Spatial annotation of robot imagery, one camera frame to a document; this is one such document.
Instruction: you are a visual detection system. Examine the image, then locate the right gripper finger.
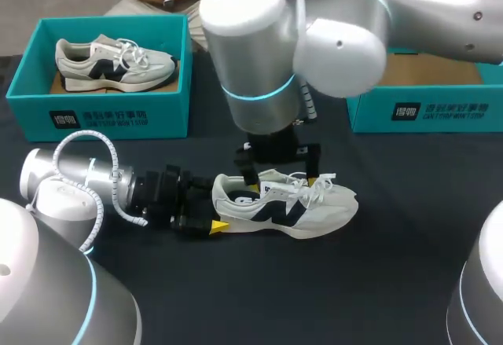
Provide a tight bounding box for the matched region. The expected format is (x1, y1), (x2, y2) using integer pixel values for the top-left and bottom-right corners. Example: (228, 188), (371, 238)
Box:
(303, 142), (322, 188)
(233, 141), (261, 192)

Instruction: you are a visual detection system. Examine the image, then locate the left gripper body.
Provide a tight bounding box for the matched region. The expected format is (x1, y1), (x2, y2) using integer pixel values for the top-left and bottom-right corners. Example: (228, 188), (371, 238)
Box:
(131, 163), (186, 231)

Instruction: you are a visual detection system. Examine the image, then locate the grey white sneaker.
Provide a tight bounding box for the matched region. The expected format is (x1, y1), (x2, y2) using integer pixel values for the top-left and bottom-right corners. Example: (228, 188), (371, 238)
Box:
(54, 33), (178, 93)
(211, 168), (360, 241)

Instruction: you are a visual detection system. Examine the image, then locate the shoe insole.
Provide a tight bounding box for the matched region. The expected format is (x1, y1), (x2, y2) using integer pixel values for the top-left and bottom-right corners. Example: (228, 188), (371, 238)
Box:
(227, 189), (263, 207)

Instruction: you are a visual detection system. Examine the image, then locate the teal box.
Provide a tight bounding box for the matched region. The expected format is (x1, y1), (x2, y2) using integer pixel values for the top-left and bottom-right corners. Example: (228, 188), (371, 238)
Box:
(345, 45), (503, 134)
(5, 13), (194, 143)

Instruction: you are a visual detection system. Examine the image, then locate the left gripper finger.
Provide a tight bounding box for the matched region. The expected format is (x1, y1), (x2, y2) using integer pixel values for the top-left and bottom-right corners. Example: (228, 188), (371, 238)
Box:
(178, 172), (215, 205)
(169, 201), (230, 241)

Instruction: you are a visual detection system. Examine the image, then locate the white cable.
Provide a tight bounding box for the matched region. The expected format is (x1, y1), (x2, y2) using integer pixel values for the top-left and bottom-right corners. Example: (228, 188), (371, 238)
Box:
(26, 130), (149, 254)

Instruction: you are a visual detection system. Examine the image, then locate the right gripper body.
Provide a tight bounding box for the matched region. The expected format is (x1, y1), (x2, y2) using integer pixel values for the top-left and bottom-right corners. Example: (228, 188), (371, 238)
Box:
(245, 123), (307, 166)

